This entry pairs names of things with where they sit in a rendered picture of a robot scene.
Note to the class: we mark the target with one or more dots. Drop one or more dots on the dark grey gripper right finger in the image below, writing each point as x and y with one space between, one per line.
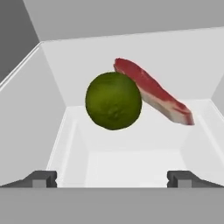
179 176

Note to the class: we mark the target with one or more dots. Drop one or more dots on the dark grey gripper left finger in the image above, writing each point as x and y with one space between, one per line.
43 176

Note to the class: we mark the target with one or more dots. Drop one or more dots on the white tupperware container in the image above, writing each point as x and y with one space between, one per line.
116 140

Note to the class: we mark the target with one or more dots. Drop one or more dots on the red raw steak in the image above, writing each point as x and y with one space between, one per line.
153 90

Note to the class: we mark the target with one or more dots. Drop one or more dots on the green lime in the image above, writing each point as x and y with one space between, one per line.
113 100

